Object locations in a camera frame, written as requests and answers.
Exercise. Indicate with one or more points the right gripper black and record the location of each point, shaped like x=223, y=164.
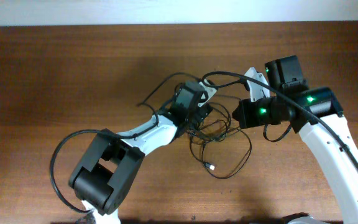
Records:
x=245, y=119

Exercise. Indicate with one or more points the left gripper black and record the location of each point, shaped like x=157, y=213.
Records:
x=201, y=113

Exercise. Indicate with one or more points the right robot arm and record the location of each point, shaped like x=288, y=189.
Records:
x=283, y=94

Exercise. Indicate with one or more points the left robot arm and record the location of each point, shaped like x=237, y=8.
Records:
x=105, y=173

